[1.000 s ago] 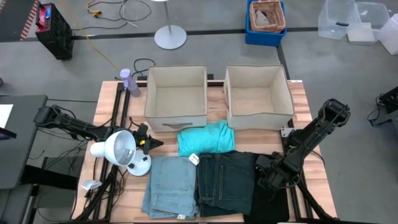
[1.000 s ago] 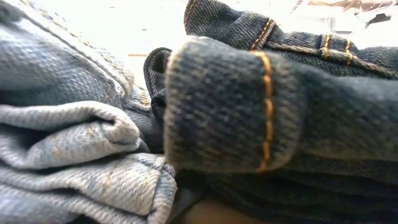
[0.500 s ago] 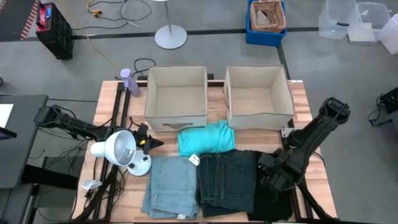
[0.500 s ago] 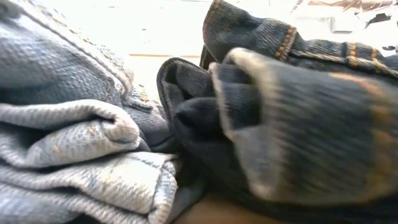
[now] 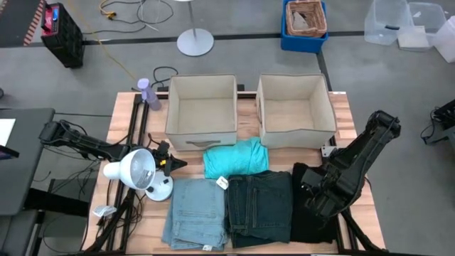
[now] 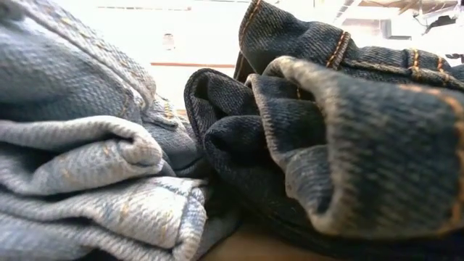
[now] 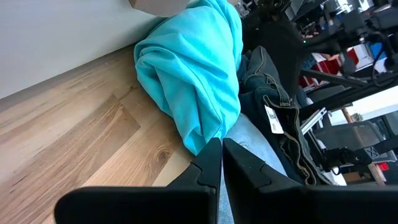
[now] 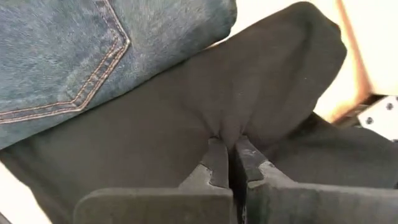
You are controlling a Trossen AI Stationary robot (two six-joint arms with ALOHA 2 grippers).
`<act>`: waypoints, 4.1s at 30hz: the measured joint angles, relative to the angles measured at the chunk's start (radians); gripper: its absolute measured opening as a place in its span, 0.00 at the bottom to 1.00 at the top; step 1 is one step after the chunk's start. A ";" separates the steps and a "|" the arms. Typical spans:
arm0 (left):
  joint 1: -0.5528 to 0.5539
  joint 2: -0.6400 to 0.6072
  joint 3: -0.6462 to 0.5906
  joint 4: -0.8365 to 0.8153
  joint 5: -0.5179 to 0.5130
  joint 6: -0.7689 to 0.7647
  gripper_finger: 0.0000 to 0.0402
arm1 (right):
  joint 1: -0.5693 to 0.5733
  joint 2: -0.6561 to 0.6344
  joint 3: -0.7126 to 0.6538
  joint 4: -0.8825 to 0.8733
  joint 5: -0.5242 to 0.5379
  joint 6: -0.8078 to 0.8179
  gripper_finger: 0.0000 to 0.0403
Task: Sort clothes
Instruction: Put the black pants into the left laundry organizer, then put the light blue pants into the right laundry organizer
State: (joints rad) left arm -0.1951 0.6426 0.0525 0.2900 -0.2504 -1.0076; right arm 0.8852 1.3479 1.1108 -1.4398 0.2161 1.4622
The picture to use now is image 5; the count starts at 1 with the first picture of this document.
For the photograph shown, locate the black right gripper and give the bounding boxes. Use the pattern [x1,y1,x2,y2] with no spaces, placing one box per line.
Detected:
[301,164,352,218]

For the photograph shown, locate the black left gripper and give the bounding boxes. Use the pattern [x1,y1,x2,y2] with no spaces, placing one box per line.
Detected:
[152,140,188,178]

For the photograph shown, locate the black garment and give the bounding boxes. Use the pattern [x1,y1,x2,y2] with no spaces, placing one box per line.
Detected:
[289,162,339,245]

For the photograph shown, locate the dark blue jeans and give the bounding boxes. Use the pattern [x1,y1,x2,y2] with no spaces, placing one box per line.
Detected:
[225,170,294,249]

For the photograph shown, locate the light blue jeans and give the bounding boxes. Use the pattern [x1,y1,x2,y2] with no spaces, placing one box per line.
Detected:
[161,177,230,252]

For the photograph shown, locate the teal shirt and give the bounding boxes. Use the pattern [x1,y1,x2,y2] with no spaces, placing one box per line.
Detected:
[203,136,270,180]

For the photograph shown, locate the white desk lamp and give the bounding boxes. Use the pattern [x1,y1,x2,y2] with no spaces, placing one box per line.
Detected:
[102,147,175,203]

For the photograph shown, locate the white clothing tag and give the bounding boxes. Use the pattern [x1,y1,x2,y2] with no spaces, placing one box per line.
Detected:
[215,175,230,191]

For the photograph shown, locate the left beige fabric bin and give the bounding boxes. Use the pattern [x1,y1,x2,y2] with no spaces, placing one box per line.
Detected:
[164,73,239,152]

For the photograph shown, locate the beige fabric bin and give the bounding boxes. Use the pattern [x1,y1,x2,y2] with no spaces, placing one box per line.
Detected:
[164,73,239,152]
[255,73,338,150]

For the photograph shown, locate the purple spray bottle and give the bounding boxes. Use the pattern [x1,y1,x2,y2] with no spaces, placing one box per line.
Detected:
[136,78,162,112]

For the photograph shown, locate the right beige fabric bin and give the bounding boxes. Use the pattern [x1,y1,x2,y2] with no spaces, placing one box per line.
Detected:
[255,73,338,150]

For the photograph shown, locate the white crumpled label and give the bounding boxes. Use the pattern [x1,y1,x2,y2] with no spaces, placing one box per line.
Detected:
[92,204,118,219]

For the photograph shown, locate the grey floor stand round base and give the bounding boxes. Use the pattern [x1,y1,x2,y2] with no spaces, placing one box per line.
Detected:
[176,0,215,58]

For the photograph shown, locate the black side desk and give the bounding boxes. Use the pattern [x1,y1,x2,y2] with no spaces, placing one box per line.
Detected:
[0,107,56,217]

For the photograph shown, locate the blue plastic bin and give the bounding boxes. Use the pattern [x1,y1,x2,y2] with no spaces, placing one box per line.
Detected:
[280,0,329,55]

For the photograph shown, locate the black crate with red top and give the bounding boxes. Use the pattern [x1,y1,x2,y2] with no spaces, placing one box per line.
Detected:
[39,2,86,70]

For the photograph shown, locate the white paper sheet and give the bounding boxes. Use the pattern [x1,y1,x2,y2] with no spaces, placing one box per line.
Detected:
[0,117,17,148]

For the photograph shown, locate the brown wicker basket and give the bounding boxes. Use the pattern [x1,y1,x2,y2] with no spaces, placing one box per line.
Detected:
[285,0,328,39]

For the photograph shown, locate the clear plastic tub with lid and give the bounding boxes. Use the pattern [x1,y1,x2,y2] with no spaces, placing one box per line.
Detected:
[397,1,447,51]

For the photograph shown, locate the white translucent plastic tub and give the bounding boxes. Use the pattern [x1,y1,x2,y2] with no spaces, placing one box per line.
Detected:
[431,15,455,65]

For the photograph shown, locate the dark mat striped edge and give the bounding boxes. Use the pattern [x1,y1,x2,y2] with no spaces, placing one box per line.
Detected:
[0,0,48,48]

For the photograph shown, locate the black power cable loop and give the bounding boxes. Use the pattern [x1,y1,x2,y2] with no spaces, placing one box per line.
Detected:
[151,65,179,90]

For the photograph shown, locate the black cable bundle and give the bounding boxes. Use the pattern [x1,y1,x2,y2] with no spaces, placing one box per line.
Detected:
[31,142,105,200]

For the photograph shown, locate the yellow floor cable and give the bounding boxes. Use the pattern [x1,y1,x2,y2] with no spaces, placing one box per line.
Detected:
[66,0,138,81]

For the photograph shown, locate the black floor cable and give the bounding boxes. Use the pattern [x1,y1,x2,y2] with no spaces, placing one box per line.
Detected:
[82,0,176,36]

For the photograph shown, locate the black equipment with cables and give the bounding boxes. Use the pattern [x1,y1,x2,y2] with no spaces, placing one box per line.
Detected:
[420,98,455,146]

